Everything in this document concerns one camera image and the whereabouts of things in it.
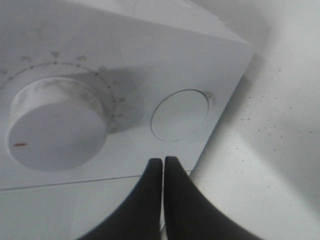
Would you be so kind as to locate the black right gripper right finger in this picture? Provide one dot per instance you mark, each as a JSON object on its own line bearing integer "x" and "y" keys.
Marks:
{"x": 188, "y": 214}

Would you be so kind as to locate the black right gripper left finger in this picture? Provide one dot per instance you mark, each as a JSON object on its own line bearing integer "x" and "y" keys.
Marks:
{"x": 138, "y": 216}

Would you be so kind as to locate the white microwave door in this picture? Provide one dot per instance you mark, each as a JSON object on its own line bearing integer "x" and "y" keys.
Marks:
{"x": 60, "y": 212}

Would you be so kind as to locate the round white door button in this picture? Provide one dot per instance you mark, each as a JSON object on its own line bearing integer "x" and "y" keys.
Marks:
{"x": 179, "y": 115}

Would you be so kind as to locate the white timer knob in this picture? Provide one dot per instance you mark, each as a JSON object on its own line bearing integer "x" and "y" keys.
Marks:
{"x": 55, "y": 124}

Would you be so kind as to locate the white microwave oven body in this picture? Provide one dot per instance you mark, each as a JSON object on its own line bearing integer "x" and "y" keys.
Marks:
{"x": 133, "y": 54}

